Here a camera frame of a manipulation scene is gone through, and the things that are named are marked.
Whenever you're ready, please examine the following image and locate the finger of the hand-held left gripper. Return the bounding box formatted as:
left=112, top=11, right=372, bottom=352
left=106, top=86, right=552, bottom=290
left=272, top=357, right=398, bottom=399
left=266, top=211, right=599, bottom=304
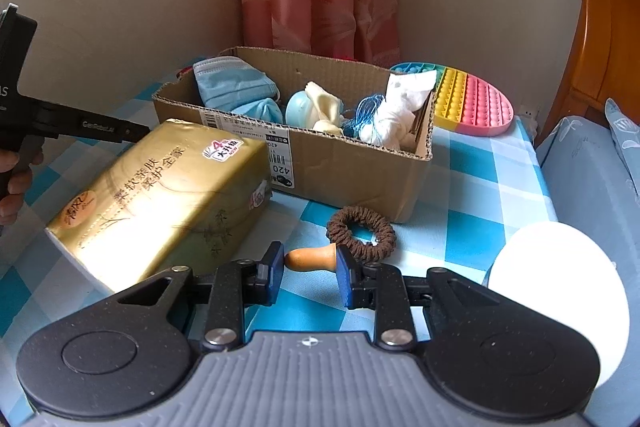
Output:
left=44, top=103, right=151, bottom=144

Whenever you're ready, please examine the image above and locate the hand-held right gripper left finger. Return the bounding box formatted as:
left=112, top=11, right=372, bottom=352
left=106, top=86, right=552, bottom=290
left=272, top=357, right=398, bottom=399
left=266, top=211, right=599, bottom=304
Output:
left=116, top=241, right=287, bottom=354

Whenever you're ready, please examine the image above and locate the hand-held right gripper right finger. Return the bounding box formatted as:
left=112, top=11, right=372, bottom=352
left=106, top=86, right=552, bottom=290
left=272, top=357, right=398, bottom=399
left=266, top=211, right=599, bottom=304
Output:
left=335, top=246, right=503, bottom=352

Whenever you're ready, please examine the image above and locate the orange wooden peg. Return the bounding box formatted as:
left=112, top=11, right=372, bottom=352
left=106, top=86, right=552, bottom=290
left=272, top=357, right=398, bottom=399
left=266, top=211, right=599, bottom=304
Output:
left=284, top=245, right=339, bottom=274

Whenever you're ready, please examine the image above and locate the gold tissue pack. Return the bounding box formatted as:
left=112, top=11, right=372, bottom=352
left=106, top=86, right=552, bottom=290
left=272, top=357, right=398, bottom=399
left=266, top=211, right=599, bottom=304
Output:
left=44, top=118, right=273, bottom=298

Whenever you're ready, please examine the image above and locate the cardboard box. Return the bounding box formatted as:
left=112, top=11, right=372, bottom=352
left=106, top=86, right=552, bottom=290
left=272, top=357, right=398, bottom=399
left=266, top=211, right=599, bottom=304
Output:
left=151, top=46, right=437, bottom=224

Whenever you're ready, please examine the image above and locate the blue face mask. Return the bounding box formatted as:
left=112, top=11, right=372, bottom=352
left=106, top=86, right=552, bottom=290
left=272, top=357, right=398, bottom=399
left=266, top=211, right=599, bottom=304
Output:
left=192, top=55, right=278, bottom=112
left=227, top=97, right=286, bottom=124

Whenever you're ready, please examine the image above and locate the blue net bag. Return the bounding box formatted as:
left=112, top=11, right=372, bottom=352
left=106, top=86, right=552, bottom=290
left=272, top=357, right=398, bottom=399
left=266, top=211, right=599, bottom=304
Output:
left=344, top=94, right=392, bottom=140

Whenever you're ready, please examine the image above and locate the cream cloth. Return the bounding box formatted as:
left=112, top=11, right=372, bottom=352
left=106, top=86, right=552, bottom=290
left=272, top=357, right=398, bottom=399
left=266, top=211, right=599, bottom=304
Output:
left=304, top=81, right=347, bottom=138

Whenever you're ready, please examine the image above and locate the light blue ball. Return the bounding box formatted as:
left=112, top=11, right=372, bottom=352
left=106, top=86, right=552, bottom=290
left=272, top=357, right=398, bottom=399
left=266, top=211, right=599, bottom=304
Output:
left=285, top=90, right=318, bottom=126

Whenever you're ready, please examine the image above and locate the white cloth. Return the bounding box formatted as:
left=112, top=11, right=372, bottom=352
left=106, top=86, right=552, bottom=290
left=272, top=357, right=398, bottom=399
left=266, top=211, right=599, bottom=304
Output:
left=358, top=71, right=438, bottom=144

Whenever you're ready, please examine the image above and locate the person's left hand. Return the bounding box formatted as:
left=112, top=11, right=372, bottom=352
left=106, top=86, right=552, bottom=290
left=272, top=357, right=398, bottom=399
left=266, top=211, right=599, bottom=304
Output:
left=0, top=149, right=45, bottom=228

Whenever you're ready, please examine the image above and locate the brown hair scrunchie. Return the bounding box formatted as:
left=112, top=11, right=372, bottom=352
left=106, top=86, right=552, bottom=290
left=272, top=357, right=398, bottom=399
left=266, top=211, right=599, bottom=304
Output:
left=326, top=206, right=397, bottom=264

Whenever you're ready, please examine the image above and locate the blue checkered tablecloth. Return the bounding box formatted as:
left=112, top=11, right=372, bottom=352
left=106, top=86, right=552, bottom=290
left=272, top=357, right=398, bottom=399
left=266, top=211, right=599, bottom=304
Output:
left=0, top=56, right=640, bottom=427

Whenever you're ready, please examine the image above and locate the white plush toy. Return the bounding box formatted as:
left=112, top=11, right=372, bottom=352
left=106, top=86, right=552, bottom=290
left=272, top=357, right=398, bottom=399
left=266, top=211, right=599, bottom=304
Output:
left=487, top=222, right=631, bottom=389

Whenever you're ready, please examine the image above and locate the rainbow pop bubble toy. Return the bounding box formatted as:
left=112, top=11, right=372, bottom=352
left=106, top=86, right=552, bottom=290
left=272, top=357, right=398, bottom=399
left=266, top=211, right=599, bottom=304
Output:
left=389, top=61, right=516, bottom=138

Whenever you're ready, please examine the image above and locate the bed with blue-grey sheet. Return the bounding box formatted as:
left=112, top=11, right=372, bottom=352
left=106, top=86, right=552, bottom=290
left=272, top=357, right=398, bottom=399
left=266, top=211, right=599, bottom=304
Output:
left=535, top=116, right=640, bottom=288

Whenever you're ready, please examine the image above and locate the blue patterned pillow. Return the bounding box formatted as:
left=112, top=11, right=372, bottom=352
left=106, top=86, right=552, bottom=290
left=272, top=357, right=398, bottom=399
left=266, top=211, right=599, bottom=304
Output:
left=602, top=97, right=640, bottom=200

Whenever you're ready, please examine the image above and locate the wooden headboard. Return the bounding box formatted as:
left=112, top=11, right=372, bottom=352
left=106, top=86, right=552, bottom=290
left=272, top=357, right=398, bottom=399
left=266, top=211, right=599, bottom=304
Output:
left=535, top=0, right=640, bottom=145

